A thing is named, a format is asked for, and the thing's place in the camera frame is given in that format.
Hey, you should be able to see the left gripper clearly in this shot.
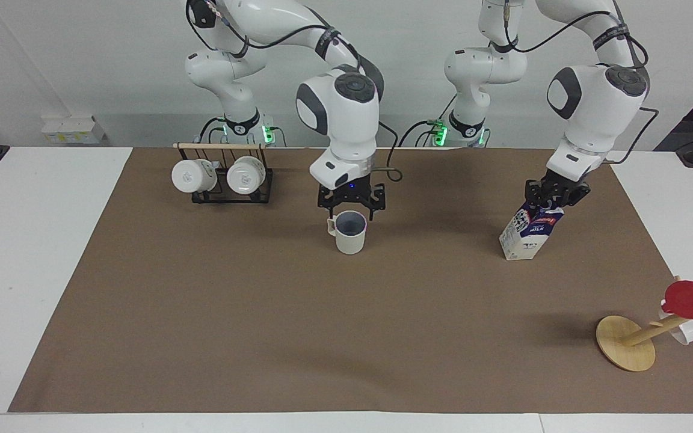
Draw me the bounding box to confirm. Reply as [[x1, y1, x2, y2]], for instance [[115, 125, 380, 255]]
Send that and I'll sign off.
[[525, 168, 592, 212]]

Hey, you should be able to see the white and blue milk carton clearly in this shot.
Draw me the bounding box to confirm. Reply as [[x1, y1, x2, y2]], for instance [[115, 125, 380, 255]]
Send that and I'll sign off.
[[498, 201, 565, 262]]

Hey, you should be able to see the wooden mug tree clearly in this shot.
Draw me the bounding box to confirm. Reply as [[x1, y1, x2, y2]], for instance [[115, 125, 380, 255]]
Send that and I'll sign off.
[[596, 275, 693, 373]]

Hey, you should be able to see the beige cup with handle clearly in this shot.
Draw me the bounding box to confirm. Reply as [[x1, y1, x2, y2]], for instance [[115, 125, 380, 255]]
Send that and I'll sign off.
[[327, 210, 368, 256]]

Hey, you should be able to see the black cable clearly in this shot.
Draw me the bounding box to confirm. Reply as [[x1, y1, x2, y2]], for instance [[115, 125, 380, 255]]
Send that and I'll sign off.
[[374, 120, 404, 183], [602, 106, 660, 165]]

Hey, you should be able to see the white plastic cup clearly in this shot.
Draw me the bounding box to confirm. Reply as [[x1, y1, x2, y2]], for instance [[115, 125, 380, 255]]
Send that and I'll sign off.
[[658, 307, 693, 347]]

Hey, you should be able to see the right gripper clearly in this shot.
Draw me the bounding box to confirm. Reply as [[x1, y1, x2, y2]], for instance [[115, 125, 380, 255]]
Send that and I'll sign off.
[[317, 178, 387, 221]]

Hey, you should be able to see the white box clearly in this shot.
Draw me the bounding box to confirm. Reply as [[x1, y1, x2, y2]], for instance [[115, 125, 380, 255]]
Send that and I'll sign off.
[[41, 115, 107, 146]]

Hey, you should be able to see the black wire cup rack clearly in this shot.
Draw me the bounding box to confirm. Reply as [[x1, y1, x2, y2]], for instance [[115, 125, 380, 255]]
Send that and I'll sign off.
[[173, 142, 276, 206]]

